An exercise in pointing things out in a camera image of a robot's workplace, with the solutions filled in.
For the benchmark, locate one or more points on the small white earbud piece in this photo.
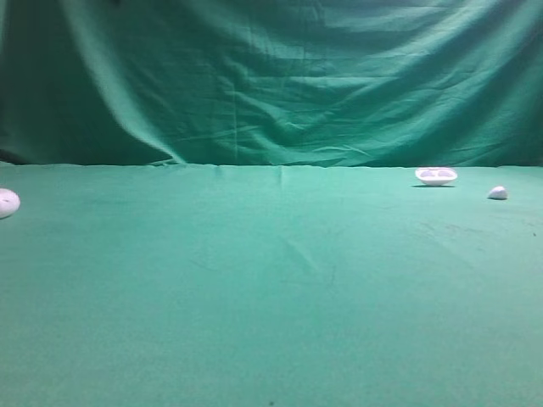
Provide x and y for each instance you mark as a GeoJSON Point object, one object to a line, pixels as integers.
{"type": "Point", "coordinates": [498, 193]}

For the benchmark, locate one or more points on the green table cloth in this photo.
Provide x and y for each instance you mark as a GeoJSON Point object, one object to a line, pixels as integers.
{"type": "Point", "coordinates": [199, 285]}

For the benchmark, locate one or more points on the green backdrop curtain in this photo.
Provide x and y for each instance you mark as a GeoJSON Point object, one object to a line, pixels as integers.
{"type": "Point", "coordinates": [324, 83]}

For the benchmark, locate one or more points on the white open earphone tray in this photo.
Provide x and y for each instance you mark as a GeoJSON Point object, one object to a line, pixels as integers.
{"type": "Point", "coordinates": [435, 176]}

